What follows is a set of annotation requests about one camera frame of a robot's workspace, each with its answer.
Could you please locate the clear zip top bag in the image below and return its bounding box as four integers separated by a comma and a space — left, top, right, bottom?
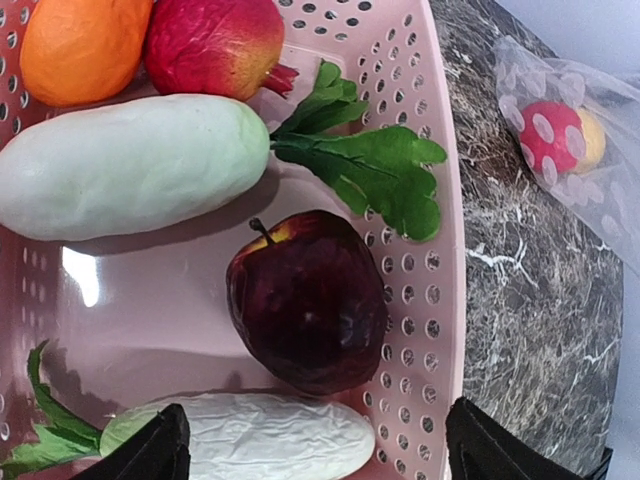
493, 37, 639, 271

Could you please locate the pink perforated plastic basket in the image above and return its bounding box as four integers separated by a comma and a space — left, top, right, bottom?
1, 1, 465, 479

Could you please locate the red pomegranate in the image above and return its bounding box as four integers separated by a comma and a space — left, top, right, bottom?
143, 0, 298, 102

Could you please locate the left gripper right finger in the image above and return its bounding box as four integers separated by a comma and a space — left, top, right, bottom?
444, 397, 586, 480

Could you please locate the yellow peach fruit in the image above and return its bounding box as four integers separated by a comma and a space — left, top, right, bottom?
572, 108, 606, 174

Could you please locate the orange fruit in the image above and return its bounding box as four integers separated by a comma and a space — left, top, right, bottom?
19, 0, 153, 107

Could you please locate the white wrinkled radish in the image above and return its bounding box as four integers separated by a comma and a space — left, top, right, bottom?
0, 339, 376, 480

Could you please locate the pale green radish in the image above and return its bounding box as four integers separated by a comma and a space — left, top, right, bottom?
1, 61, 447, 242

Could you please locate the red tomato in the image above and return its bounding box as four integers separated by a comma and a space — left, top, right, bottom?
519, 101, 586, 173

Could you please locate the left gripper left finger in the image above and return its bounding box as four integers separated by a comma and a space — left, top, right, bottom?
79, 403, 190, 480

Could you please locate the dark red apple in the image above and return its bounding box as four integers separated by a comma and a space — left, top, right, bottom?
226, 209, 389, 396

